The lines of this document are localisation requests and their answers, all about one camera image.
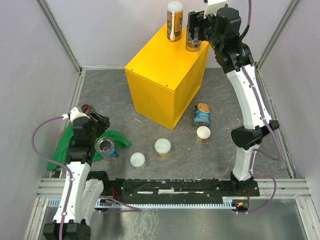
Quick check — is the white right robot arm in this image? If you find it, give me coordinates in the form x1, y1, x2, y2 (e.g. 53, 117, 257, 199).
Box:
186, 0, 280, 196

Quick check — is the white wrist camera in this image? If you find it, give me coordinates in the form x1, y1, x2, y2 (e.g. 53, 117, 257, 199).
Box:
203, 0, 227, 19
61, 106, 90, 123

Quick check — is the blue yellow can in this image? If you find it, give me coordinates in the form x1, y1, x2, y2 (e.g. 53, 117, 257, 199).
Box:
185, 26, 202, 52

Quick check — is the yellow wooden cabinet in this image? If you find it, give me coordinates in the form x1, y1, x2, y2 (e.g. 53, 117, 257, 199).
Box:
124, 25, 210, 130

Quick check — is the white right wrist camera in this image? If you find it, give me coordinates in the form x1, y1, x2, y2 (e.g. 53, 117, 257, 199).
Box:
203, 0, 227, 19

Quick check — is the tall can with white spoon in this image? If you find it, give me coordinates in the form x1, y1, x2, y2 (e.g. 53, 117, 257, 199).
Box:
166, 1, 183, 42

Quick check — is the open blue tin can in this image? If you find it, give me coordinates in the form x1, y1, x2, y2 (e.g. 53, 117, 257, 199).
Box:
96, 137, 119, 162

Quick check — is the green cloth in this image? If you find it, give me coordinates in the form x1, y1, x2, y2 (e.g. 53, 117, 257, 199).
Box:
52, 124, 132, 165

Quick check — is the small jar white lid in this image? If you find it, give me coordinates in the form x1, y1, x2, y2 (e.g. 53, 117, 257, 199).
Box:
130, 152, 146, 170

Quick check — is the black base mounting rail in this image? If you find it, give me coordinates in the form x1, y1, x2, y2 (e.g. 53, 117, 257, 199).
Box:
102, 177, 260, 206

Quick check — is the small can white lid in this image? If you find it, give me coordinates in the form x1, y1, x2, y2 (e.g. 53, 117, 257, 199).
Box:
196, 126, 211, 144

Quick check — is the blue soup can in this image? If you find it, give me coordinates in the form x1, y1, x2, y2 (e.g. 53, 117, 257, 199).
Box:
193, 103, 211, 128

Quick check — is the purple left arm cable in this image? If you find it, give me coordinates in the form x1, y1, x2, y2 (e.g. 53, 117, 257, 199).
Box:
31, 115, 75, 237

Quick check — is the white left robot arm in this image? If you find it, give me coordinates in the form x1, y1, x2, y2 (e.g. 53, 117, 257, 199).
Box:
43, 107, 111, 240

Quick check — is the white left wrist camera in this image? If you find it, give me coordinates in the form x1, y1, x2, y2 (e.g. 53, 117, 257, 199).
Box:
61, 106, 90, 123

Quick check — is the light blue cable duct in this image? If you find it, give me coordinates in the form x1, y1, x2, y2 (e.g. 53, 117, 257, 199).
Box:
46, 196, 237, 210

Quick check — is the yellow can white lid middle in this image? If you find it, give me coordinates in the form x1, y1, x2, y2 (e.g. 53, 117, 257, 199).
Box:
154, 138, 171, 159

